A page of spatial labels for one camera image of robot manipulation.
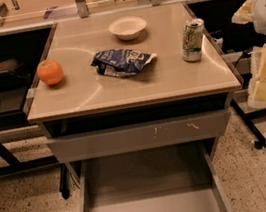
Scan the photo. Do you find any blue chip bag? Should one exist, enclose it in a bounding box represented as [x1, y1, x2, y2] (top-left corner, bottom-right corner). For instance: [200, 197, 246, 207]
[91, 49, 157, 78]

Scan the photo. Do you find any grey drawer cabinet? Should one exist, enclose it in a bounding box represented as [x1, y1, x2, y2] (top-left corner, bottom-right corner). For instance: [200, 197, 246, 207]
[12, 0, 266, 212]

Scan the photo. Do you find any white bowl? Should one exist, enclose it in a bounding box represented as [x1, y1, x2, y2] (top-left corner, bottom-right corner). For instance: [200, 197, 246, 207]
[109, 16, 147, 41]

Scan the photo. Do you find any orange fruit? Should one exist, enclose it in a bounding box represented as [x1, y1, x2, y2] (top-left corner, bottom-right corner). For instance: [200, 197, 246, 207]
[36, 58, 64, 86]

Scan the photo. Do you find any open middle drawer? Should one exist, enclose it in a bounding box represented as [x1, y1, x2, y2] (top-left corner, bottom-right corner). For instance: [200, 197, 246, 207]
[79, 142, 233, 212]

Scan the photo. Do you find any green white soda can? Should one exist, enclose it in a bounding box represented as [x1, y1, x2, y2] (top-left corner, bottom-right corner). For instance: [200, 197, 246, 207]
[182, 18, 205, 62]

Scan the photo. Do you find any closed top drawer front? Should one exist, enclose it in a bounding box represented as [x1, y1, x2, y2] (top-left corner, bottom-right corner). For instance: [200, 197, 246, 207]
[47, 109, 231, 163]

